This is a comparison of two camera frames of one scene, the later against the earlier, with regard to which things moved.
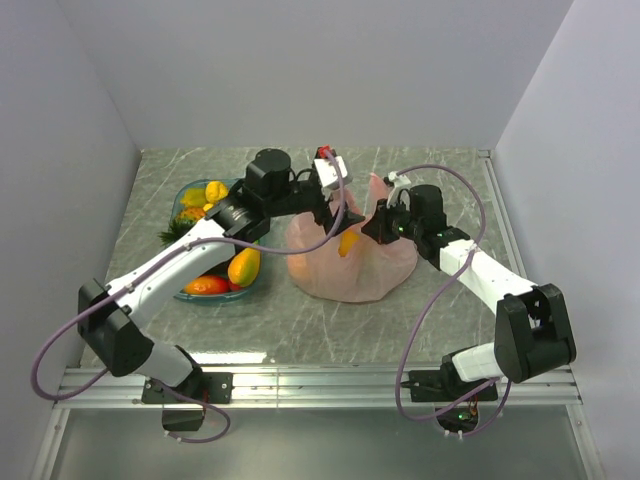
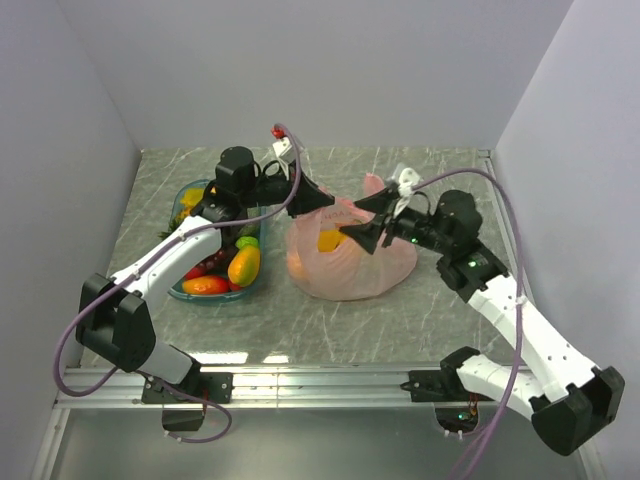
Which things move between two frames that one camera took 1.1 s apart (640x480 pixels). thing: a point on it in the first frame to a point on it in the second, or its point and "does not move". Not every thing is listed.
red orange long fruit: (208, 284) does not move
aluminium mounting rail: (305, 388) does not move
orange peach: (346, 240) to (329, 240)
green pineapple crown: (178, 227) does not move
